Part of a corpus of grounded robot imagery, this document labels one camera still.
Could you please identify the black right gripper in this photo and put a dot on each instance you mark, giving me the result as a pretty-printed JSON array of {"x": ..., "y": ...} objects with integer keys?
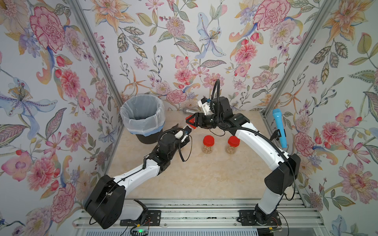
[{"x": 198, "y": 119}]

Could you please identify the black bin with white liner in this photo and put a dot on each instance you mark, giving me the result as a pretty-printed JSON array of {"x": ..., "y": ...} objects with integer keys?
[{"x": 144, "y": 117}]

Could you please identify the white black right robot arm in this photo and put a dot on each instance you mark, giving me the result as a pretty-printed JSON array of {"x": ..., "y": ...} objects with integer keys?
[{"x": 284, "y": 167}]

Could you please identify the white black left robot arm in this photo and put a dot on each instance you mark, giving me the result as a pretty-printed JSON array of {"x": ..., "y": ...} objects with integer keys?
[{"x": 106, "y": 204}]

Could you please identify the silver microphone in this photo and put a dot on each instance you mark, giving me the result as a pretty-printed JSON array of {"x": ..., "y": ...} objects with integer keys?
[{"x": 188, "y": 111}]

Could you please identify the peanut jar middle red lid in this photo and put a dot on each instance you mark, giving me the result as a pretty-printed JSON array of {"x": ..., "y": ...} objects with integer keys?
[{"x": 208, "y": 144}]

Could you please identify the peanut jar red lid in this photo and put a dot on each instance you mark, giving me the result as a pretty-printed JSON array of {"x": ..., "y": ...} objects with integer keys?
[
  {"x": 232, "y": 145},
  {"x": 208, "y": 144}
]

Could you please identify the peanut jar right red lid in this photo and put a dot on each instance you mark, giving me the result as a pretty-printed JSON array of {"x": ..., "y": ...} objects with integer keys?
[{"x": 232, "y": 145}]

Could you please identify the blue microphone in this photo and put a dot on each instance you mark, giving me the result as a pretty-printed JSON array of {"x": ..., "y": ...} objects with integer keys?
[{"x": 279, "y": 126}]

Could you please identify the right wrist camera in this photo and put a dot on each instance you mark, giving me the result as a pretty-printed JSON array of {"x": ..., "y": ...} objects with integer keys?
[{"x": 204, "y": 105}]

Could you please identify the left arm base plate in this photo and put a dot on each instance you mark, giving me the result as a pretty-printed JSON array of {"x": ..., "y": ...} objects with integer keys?
[{"x": 147, "y": 218}]

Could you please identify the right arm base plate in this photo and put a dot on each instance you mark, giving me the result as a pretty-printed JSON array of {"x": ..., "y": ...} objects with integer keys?
[{"x": 251, "y": 217}]

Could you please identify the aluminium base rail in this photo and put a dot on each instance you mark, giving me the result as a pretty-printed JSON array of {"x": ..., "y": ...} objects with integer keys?
[{"x": 230, "y": 217}]

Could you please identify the aluminium corner post left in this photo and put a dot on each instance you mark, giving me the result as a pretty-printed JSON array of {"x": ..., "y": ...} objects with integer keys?
[{"x": 106, "y": 91}]

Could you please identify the aluminium corner post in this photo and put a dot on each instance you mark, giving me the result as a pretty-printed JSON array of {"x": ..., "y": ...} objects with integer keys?
[
  {"x": 315, "y": 26},
  {"x": 106, "y": 91}
]

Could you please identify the aluminium corner post right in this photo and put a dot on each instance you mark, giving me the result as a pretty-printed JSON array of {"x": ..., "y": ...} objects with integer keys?
[{"x": 315, "y": 26}]

